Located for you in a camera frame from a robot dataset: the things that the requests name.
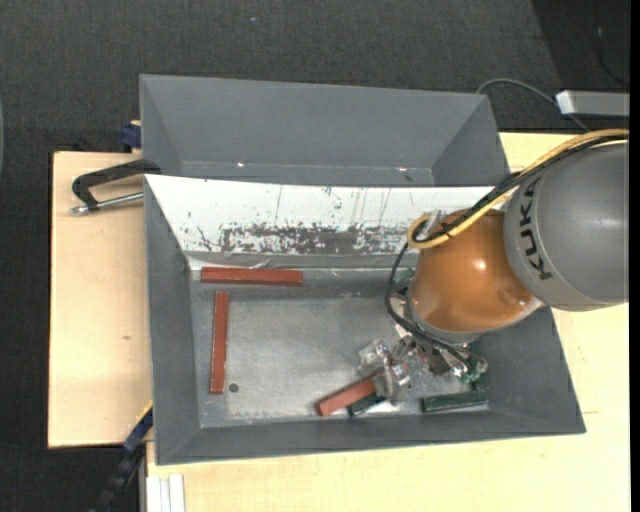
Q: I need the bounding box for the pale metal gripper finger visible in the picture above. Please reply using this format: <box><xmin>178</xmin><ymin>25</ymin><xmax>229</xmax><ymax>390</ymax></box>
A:
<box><xmin>356</xmin><ymin>341</ymin><xmax>393</xmax><ymax>378</ymax></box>
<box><xmin>374</xmin><ymin>363</ymin><xmax>413</xmax><ymax>404</ymax></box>

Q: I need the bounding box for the dark green flat block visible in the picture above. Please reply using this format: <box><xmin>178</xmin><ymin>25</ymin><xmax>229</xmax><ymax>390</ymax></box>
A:
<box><xmin>346</xmin><ymin>392</ymin><xmax>390</xmax><ymax>418</ymax></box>
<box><xmin>420</xmin><ymin>389</ymin><xmax>489</xmax><ymax>414</ymax></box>

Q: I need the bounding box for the red-brown flat block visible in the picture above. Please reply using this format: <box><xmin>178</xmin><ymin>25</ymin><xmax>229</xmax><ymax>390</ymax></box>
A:
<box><xmin>208</xmin><ymin>291</ymin><xmax>231</xmax><ymax>396</ymax></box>
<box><xmin>314</xmin><ymin>377</ymin><xmax>378</xmax><ymax>418</ymax></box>
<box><xmin>200</xmin><ymin>266</ymin><xmax>305</xmax><ymax>288</ymax></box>

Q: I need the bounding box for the grey metal bin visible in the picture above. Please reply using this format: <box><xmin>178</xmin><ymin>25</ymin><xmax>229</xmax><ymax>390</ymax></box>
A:
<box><xmin>138</xmin><ymin>73</ymin><xmax>587</xmax><ymax>466</ymax></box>

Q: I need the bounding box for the pale wood flat board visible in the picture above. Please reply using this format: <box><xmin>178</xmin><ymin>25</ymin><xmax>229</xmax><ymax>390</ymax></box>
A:
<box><xmin>47</xmin><ymin>149</ymin><xmax>154</xmax><ymax>449</ymax></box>

